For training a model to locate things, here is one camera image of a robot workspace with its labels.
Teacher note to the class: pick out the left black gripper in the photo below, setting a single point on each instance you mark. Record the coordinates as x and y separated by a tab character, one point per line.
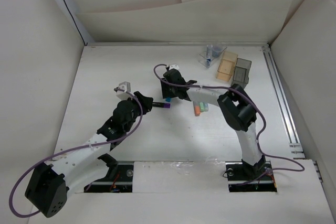
146	103

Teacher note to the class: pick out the orange highlighter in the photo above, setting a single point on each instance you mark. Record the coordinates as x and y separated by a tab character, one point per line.
197	110

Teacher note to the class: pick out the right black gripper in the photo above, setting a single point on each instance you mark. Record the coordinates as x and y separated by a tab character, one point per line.
166	92

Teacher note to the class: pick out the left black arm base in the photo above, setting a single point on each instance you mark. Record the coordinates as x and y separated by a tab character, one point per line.
117	177

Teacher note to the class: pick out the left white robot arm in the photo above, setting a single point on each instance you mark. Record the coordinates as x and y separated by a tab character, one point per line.
50	185

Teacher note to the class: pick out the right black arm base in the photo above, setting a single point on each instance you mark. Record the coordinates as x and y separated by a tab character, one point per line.
240	182

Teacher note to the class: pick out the black marker purple cap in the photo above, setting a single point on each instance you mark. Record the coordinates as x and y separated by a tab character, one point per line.
161	105

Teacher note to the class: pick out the orange translucent container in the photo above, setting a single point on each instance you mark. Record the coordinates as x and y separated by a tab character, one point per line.
226	66

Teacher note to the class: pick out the clear blue glue pen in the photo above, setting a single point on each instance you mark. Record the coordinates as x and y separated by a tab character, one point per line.
208	56

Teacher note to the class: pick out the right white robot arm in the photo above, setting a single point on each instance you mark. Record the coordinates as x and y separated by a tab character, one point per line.
238	111

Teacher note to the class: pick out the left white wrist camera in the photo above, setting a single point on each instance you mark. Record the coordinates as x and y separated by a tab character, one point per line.
123	90

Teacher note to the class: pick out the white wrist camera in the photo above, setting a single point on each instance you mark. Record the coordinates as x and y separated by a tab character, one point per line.
173	66
123	90

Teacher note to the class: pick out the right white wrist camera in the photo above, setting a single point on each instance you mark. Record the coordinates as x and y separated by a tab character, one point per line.
173	66

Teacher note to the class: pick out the clear plastic container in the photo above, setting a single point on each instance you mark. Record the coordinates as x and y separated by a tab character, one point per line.
201	58

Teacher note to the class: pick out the aluminium rail right side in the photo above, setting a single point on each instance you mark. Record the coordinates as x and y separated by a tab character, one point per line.
286	116

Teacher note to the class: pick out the grey translucent container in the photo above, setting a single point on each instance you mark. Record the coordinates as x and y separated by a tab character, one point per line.
241	72

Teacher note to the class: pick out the green highlighter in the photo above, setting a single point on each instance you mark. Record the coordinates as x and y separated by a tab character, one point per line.
201	106

